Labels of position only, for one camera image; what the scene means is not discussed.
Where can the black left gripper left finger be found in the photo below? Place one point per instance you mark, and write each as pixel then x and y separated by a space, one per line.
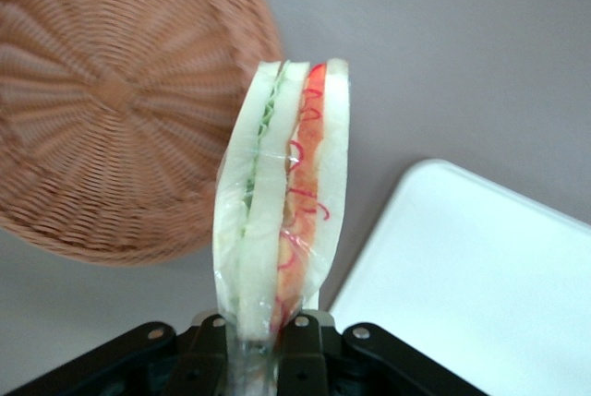
pixel 138 363

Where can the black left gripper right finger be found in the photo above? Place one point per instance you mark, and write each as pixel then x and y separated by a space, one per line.
pixel 351 359

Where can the triangle sandwich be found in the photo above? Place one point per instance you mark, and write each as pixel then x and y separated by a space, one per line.
pixel 281 193

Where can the cream rectangular tray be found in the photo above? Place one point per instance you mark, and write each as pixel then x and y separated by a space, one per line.
pixel 466 285

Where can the round brown wicker basket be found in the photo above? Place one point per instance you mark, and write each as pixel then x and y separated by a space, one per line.
pixel 115 105

